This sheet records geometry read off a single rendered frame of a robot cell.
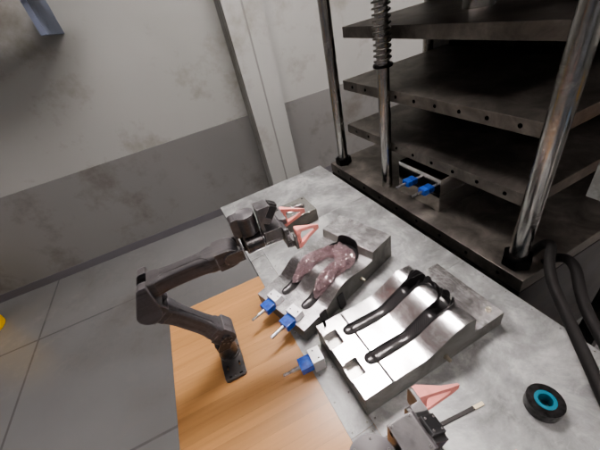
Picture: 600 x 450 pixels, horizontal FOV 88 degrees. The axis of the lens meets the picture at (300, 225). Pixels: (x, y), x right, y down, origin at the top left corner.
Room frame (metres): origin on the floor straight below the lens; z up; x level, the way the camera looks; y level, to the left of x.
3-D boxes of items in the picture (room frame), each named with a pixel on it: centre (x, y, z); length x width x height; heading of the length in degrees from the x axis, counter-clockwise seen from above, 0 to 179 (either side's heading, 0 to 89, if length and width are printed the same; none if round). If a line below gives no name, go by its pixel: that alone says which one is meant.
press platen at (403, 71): (1.40, -0.95, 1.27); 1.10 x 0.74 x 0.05; 18
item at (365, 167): (1.39, -0.90, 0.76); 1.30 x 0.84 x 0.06; 18
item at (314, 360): (0.52, 0.10, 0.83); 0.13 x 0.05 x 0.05; 104
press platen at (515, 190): (1.40, -0.95, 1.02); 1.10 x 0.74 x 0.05; 18
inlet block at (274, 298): (0.75, 0.19, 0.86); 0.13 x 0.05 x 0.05; 125
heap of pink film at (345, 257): (0.86, -0.06, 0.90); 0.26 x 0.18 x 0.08; 125
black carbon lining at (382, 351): (0.56, -0.23, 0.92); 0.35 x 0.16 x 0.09; 108
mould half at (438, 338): (0.55, -0.25, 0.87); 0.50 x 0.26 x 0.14; 108
